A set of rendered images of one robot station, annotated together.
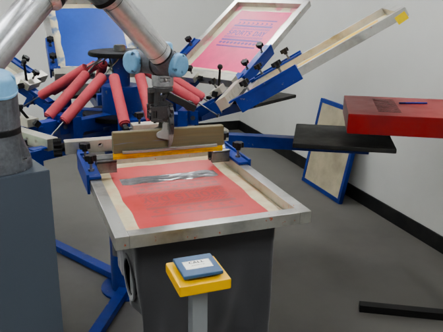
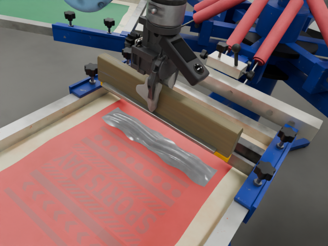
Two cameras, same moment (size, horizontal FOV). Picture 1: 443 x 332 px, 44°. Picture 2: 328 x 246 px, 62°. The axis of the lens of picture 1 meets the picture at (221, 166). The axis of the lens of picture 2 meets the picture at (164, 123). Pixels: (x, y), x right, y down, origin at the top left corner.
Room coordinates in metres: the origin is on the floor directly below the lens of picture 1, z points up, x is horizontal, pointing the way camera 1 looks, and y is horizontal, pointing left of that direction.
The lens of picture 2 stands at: (1.59, -0.23, 1.50)
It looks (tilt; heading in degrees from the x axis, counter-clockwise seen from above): 41 degrees down; 51
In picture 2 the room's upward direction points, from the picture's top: 10 degrees clockwise
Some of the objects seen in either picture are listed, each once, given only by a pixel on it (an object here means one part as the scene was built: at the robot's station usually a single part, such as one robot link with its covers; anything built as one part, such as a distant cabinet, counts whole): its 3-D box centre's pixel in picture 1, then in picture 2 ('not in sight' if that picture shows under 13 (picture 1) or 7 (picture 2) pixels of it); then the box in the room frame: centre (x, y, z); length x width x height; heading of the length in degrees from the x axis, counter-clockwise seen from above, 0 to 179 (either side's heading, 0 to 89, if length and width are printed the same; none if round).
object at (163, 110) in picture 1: (161, 104); (157, 48); (1.90, 0.21, 1.23); 0.09 x 0.08 x 0.12; 111
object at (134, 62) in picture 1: (144, 61); not in sight; (1.82, 0.25, 1.39); 0.11 x 0.11 x 0.08; 52
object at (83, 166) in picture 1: (88, 170); (111, 80); (1.92, 0.49, 0.98); 0.30 x 0.05 x 0.07; 21
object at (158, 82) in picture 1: (163, 81); (164, 11); (1.90, 0.21, 1.31); 0.08 x 0.08 x 0.05
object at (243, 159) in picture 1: (230, 157); (265, 170); (2.11, -0.03, 0.98); 0.30 x 0.05 x 0.07; 21
